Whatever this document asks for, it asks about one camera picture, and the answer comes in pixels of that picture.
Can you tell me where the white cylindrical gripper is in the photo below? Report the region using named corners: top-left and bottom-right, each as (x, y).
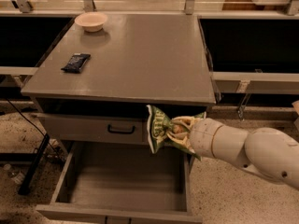
top-left (167, 116), bottom-right (223, 158)

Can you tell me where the green jalapeno chip bag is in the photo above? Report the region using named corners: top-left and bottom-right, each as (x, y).
top-left (147, 105), bottom-right (206, 158)

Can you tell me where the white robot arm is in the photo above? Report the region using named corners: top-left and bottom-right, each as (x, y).
top-left (168, 117), bottom-right (299, 189)

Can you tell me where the open grey middle drawer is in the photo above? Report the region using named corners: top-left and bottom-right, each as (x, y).
top-left (36, 142), bottom-right (202, 224)

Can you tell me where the closed grey top drawer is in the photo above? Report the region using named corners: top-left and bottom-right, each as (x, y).
top-left (37, 113), bottom-right (149, 150)

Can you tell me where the grey drawer cabinet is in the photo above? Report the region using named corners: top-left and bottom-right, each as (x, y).
top-left (20, 12), bottom-right (218, 163)

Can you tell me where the dark blue snack bag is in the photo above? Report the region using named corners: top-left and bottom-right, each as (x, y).
top-left (62, 53), bottom-right (91, 74)

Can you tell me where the cream round bowl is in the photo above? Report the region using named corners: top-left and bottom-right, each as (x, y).
top-left (75, 12), bottom-right (107, 33)

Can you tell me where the black table leg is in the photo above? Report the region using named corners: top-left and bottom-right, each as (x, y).
top-left (18, 133), bottom-right (50, 195)

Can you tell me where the clear plastic bottle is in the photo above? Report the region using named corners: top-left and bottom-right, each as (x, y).
top-left (3, 164), bottom-right (25, 185)

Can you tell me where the black drawer handle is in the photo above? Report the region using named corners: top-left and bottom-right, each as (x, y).
top-left (107, 124), bottom-right (135, 134)

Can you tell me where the black cable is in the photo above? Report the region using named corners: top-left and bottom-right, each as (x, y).
top-left (0, 75), bottom-right (64, 163)

